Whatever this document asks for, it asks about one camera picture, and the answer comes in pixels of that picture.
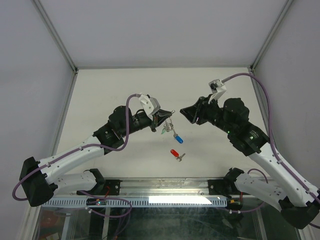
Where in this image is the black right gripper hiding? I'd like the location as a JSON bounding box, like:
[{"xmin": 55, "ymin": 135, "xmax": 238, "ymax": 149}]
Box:
[{"xmin": 179, "ymin": 94, "xmax": 235, "ymax": 136}]

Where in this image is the metal keyring with clips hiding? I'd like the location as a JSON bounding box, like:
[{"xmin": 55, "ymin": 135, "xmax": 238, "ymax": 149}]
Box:
[{"xmin": 163, "ymin": 117, "xmax": 174, "ymax": 135}]

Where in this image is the key with blue tag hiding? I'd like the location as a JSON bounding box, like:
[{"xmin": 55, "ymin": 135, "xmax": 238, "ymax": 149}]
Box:
[{"xmin": 173, "ymin": 129, "xmax": 184, "ymax": 144}]

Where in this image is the key with red tag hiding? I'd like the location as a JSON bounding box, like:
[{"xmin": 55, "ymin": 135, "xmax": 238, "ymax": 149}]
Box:
[{"xmin": 170, "ymin": 149, "xmax": 186, "ymax": 162}]

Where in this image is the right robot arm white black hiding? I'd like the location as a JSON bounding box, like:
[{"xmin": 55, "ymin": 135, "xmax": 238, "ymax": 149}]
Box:
[{"xmin": 180, "ymin": 96, "xmax": 320, "ymax": 230}]

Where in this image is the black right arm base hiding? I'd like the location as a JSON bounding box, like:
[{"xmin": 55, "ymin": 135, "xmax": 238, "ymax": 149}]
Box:
[{"xmin": 207, "ymin": 167, "xmax": 245, "ymax": 198}]

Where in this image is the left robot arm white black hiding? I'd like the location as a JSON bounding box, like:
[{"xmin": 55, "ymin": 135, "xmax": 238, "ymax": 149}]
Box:
[{"xmin": 17, "ymin": 105, "xmax": 173, "ymax": 207}]

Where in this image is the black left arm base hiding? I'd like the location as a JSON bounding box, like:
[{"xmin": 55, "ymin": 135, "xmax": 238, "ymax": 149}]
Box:
[{"xmin": 76, "ymin": 168, "xmax": 122, "ymax": 196}]

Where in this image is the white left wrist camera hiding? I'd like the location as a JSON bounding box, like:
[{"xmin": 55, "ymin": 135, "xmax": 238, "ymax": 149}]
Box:
[{"xmin": 138, "ymin": 93, "xmax": 161, "ymax": 119}]

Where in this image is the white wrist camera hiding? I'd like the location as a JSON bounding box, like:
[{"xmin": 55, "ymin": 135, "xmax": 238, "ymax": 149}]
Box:
[
  {"xmin": 208, "ymin": 79, "xmax": 227, "ymax": 104},
  {"xmin": 138, "ymin": 93, "xmax": 161, "ymax": 119}
]

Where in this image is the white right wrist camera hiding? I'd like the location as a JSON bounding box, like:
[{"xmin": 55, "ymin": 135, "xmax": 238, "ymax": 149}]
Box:
[{"xmin": 208, "ymin": 79, "xmax": 227, "ymax": 104}]

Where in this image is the right aluminium frame post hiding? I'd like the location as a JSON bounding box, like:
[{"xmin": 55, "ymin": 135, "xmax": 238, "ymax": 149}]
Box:
[{"xmin": 248, "ymin": 0, "xmax": 296, "ymax": 135}]

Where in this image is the aluminium frame post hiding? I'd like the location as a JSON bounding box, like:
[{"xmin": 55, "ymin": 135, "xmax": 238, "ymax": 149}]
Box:
[
  {"xmin": 248, "ymin": 0, "xmax": 296, "ymax": 135},
  {"xmin": 31, "ymin": 0, "xmax": 79, "ymax": 176}
]

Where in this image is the aluminium mounting rail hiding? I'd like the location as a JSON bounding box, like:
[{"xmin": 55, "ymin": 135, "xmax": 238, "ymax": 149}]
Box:
[{"xmin": 106, "ymin": 177, "xmax": 223, "ymax": 198}]

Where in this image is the white slotted cable duct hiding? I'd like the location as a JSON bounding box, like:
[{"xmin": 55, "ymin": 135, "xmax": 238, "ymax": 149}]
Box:
[{"xmin": 42, "ymin": 195, "xmax": 227, "ymax": 208}]

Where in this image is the left aluminium frame post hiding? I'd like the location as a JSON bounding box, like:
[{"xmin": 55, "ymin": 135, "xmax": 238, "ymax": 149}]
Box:
[{"xmin": 31, "ymin": 0, "xmax": 79, "ymax": 176}]

